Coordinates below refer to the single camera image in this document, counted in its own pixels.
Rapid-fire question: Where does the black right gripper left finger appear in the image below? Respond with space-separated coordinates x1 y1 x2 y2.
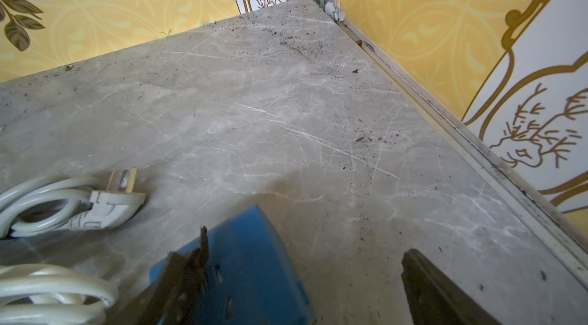
104 225 211 325

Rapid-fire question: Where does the white coiled power cable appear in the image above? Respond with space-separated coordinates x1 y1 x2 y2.
0 172 120 325

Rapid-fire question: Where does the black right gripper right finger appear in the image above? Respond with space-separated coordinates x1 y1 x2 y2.
401 248 498 324

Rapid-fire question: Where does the white cable plug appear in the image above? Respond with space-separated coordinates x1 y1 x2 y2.
66 167 146 231

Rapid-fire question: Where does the blue cube socket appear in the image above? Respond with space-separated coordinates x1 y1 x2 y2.
149 206 316 324

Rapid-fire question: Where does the white cable tie clip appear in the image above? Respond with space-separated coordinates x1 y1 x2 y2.
324 2 345 23

